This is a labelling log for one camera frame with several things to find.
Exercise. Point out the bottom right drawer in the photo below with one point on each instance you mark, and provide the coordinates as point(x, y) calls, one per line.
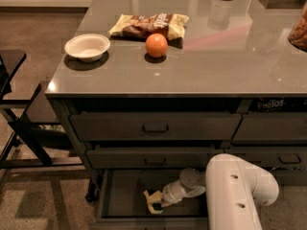
point(291, 178)

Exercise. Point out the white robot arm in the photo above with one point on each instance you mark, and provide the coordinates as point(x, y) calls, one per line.
point(234, 189)

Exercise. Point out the middle right drawer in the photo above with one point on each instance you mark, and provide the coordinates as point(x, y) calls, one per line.
point(272, 157)

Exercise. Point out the top left drawer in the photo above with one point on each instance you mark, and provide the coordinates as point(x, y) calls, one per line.
point(148, 126)

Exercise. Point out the top right drawer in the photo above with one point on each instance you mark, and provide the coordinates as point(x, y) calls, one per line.
point(279, 128)

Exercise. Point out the middle left drawer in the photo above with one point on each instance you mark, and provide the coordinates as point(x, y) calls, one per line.
point(147, 158)

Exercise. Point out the open bottom drawer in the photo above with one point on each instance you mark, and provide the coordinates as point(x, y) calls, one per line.
point(123, 206)

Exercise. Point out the yellow brown chip bag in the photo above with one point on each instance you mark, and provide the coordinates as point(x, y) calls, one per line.
point(170, 25)

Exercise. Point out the dark drawer cabinet frame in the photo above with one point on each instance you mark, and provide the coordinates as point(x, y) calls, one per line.
point(241, 103)

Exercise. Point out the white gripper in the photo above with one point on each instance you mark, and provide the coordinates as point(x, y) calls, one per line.
point(169, 195)

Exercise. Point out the jar of almonds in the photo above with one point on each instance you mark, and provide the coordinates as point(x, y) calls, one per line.
point(298, 34)

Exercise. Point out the orange fruit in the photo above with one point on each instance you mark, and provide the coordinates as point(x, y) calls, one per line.
point(156, 45)

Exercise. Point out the white paper bowl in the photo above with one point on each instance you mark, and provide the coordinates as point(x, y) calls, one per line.
point(87, 47)

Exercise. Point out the black folding chair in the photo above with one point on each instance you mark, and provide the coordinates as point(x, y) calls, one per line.
point(34, 122)

